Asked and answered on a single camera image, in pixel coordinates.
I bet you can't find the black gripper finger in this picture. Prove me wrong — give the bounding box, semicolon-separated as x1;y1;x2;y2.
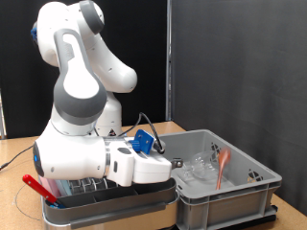
171;157;184;171

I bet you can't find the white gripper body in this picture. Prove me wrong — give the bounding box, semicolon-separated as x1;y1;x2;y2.
131;149;174;186

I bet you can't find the clear wine glass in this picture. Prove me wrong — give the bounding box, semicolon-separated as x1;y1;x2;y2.
177;151;224;182

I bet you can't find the grey plastic crate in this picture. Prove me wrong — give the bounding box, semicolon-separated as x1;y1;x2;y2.
156;128;283;230

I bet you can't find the vertical metal pole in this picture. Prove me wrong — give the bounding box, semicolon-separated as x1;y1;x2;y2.
164;0;174;123

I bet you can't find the pink plate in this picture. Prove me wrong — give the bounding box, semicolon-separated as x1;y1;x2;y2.
38;176;61;198

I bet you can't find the grey backdrop curtain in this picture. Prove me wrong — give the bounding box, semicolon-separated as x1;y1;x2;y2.
171;0;307;217

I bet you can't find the black backdrop curtain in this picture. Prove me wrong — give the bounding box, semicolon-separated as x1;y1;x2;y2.
0;0;171;140

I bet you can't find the black camera cable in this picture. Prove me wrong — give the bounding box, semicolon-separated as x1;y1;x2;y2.
123;111;167;155

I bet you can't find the chrome wire dish rack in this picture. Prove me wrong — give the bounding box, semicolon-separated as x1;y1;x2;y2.
68;176;118;196

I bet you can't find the blue handled utensil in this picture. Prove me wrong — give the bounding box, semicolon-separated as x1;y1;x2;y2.
49;200;66;210

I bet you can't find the red handled utensil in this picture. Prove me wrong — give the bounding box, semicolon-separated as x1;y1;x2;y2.
22;173;59;204

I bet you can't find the black hanging arm cable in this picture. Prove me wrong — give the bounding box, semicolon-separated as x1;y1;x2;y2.
0;144;35;171

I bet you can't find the thin wire loop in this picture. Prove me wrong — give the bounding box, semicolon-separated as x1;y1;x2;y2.
13;183;44;222

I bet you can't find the grey metal frame bar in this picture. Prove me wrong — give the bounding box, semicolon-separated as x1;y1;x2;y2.
0;89;7;140

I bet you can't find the blue cable clip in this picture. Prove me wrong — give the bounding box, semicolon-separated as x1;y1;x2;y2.
30;22;39;42

